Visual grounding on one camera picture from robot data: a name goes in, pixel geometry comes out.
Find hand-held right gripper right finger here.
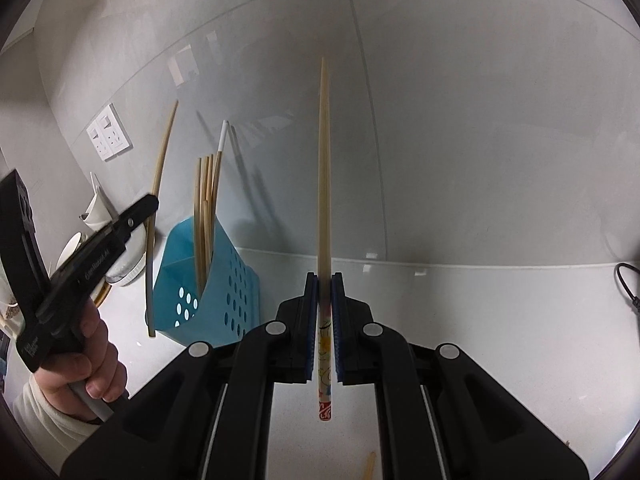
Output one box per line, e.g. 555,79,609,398
331,273,588,480

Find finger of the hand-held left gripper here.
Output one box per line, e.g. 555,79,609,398
0,170,51,333
65,194,160,281

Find brown patterned mug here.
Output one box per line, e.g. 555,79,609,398
0,260,23,336

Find white ribbed dish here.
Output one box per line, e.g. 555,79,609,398
106,260,147,287

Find blue plastic utensil holder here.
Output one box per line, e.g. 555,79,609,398
152,215,261,346

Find printed handle wooden chopstick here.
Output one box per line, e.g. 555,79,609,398
315,56,337,424

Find plate with brown rim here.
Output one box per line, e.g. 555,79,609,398
91,280,113,309

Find white ended chopstick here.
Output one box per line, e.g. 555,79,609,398
210,120,231,261

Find white bowl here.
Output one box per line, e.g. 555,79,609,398
56,230,147,281

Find white wall socket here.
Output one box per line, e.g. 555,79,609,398
98,103,134,153
86,121,113,162

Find black cable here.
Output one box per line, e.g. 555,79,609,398
614,261,640,317

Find white cup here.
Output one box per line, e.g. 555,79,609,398
80,172,116,233

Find person's left forearm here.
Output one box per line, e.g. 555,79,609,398
7,372,111,468

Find group of wooden chopsticks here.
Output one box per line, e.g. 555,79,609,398
194,151,223,301

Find person's left hand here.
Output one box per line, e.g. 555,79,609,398
29,304,127,419

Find grey handle wooden chopstick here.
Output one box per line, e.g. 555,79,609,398
145,100,179,338

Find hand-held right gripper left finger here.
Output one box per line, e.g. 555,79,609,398
60,272,321,480

